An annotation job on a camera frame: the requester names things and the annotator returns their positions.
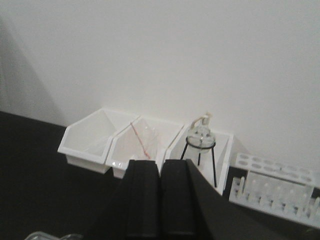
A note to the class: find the white left storage bin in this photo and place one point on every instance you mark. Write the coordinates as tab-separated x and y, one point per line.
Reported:
87	142

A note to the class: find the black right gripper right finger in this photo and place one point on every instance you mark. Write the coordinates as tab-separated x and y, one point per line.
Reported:
192	210

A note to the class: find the white storage bin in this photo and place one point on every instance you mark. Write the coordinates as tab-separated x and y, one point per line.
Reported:
87	142
157	136
222	157

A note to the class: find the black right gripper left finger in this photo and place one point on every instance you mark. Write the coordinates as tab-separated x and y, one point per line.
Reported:
133	212

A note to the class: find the white right storage bin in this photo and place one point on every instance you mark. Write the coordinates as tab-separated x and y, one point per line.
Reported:
222	157

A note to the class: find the round glass flask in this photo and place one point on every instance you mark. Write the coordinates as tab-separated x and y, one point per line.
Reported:
199	135

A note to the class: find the white test tube rack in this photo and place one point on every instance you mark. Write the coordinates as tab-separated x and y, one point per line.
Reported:
277	189

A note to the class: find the silver metal tray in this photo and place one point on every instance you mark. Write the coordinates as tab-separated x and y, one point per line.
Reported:
40	235

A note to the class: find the white middle storage bin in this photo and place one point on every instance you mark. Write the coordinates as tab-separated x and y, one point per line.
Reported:
157	136

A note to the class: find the black wire tripod stand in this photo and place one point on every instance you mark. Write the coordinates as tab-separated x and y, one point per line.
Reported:
200	155

